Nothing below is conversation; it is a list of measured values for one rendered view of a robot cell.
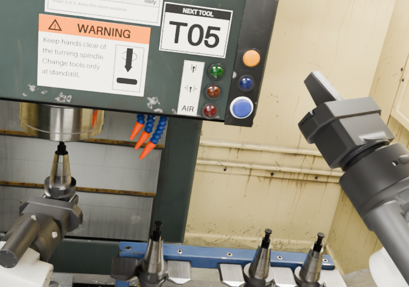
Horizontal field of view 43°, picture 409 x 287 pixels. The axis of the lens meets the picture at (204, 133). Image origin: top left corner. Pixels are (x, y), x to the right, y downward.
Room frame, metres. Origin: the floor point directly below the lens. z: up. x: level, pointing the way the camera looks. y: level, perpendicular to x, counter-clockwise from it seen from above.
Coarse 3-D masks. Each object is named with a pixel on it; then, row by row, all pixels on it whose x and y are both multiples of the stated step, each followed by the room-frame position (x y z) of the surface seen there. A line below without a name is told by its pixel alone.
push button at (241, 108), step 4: (240, 100) 0.76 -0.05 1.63; (244, 100) 0.76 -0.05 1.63; (236, 104) 0.76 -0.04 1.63; (240, 104) 0.76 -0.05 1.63; (244, 104) 0.76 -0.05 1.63; (248, 104) 0.76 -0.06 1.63; (232, 108) 0.76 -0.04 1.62; (236, 108) 0.76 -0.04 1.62; (240, 108) 0.76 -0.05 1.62; (244, 108) 0.76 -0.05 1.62; (248, 108) 0.76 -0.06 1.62; (236, 112) 0.76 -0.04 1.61; (240, 112) 0.76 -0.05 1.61; (244, 112) 0.76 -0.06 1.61; (248, 112) 0.76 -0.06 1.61; (240, 116) 0.76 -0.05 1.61; (244, 116) 0.76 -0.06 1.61
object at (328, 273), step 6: (324, 270) 0.95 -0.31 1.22; (330, 270) 0.95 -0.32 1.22; (336, 270) 0.96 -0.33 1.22; (324, 276) 0.93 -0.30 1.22; (330, 276) 0.93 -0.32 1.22; (336, 276) 0.94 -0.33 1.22; (342, 276) 0.94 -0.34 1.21; (324, 282) 0.91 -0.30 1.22; (330, 282) 0.91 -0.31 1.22; (336, 282) 0.91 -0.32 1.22; (342, 282) 0.92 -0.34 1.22
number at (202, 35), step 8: (192, 24) 0.75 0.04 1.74; (200, 24) 0.76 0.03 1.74; (208, 24) 0.76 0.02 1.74; (216, 24) 0.76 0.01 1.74; (224, 24) 0.76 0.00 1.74; (192, 32) 0.75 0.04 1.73; (200, 32) 0.76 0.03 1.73; (208, 32) 0.76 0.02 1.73; (216, 32) 0.76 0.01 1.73; (224, 32) 0.76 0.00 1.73; (192, 40) 0.76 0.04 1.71; (200, 40) 0.76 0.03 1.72; (208, 40) 0.76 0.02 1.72; (216, 40) 0.76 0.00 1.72; (184, 48) 0.75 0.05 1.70; (192, 48) 0.76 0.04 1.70; (200, 48) 0.76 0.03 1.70; (208, 48) 0.76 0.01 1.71; (216, 48) 0.76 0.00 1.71
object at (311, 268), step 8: (312, 248) 0.91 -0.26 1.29; (312, 256) 0.90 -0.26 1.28; (320, 256) 0.90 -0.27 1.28; (304, 264) 0.91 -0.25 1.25; (312, 264) 0.90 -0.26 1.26; (320, 264) 0.90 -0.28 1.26; (304, 272) 0.90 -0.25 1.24; (312, 272) 0.89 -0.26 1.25; (320, 272) 0.90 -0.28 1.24; (312, 280) 0.89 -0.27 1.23
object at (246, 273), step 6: (246, 270) 0.89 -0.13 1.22; (270, 270) 0.91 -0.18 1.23; (246, 276) 0.88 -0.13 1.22; (252, 276) 0.88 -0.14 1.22; (270, 276) 0.89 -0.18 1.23; (246, 282) 0.88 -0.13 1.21; (252, 282) 0.87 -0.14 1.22; (258, 282) 0.87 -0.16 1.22; (264, 282) 0.87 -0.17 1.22; (270, 282) 0.87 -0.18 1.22
